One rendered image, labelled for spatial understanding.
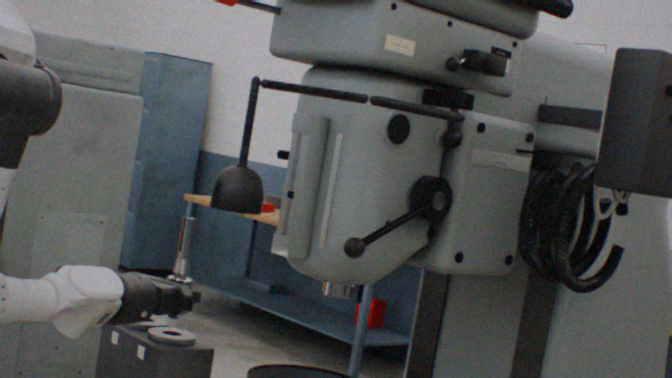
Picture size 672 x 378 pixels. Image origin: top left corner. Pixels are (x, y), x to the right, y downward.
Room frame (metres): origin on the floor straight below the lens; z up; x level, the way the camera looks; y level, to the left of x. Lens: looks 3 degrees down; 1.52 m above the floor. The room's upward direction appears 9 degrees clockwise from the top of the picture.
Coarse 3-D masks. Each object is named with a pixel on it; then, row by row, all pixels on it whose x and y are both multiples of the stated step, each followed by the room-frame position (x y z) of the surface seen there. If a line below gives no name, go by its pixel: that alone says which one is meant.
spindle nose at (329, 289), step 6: (324, 282) 1.50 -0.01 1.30; (324, 288) 1.50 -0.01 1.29; (330, 288) 1.49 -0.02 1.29; (336, 288) 1.49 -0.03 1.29; (342, 288) 1.49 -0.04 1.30; (348, 288) 1.49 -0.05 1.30; (324, 294) 1.49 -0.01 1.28; (330, 294) 1.49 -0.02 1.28; (336, 294) 1.49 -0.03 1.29; (342, 294) 1.49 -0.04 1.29; (348, 294) 1.49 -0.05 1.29
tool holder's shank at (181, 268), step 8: (184, 224) 1.76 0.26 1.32; (192, 224) 1.76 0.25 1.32; (184, 232) 1.76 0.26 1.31; (192, 232) 1.77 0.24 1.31; (184, 240) 1.76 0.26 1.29; (192, 240) 1.77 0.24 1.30; (184, 248) 1.76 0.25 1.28; (184, 256) 1.76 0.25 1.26; (176, 264) 1.76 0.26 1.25; (184, 264) 1.76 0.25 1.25; (176, 272) 1.76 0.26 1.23; (184, 272) 1.76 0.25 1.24
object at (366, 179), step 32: (384, 96) 1.40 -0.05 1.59; (416, 96) 1.44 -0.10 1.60; (352, 128) 1.41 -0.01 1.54; (384, 128) 1.40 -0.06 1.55; (416, 128) 1.45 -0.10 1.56; (352, 160) 1.40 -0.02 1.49; (384, 160) 1.41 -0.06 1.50; (416, 160) 1.45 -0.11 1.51; (320, 192) 1.43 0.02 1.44; (352, 192) 1.40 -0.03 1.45; (384, 192) 1.42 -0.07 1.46; (320, 224) 1.42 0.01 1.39; (352, 224) 1.40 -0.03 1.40; (384, 224) 1.42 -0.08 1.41; (416, 224) 1.47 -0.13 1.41; (320, 256) 1.42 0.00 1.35; (384, 256) 1.44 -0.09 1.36
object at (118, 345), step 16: (160, 320) 1.86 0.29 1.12; (112, 336) 1.81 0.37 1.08; (128, 336) 1.77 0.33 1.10; (144, 336) 1.76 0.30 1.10; (160, 336) 1.73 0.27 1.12; (176, 336) 1.75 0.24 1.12; (192, 336) 1.77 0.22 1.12; (112, 352) 1.81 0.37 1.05; (128, 352) 1.77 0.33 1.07; (144, 352) 1.72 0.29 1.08; (160, 352) 1.69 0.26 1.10; (176, 352) 1.71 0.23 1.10; (192, 352) 1.73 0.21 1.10; (208, 352) 1.76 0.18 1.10; (96, 368) 1.85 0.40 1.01; (112, 368) 1.80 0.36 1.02; (128, 368) 1.76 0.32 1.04; (144, 368) 1.72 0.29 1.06; (160, 368) 1.69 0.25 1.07; (176, 368) 1.71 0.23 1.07; (192, 368) 1.74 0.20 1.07; (208, 368) 1.76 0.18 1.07
